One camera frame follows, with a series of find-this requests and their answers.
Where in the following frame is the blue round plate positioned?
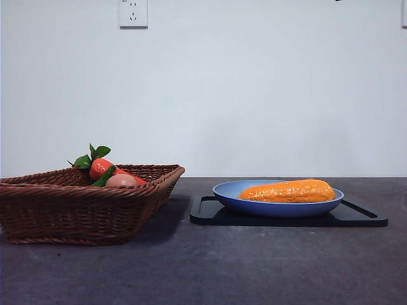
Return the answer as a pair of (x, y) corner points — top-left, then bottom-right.
(212, 179), (345, 219)

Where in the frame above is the orange-yellow corn cob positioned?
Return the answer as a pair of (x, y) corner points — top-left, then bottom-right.
(237, 179), (336, 204)

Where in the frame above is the brown woven wicker basket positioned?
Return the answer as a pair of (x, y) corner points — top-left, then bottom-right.
(0, 163), (186, 246)

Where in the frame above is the black rectangular tray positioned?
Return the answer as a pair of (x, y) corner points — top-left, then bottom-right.
(189, 195), (389, 228)

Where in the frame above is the brown egg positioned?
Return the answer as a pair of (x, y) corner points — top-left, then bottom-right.
(104, 173), (138, 188)

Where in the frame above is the green chili pepper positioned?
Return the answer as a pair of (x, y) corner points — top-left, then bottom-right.
(90, 165), (117, 187)

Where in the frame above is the orange carrot with green leaves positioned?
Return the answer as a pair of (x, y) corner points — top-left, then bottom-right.
(66, 142), (147, 184)

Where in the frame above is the white wall socket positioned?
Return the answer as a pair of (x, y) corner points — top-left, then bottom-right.
(118, 0), (149, 30)

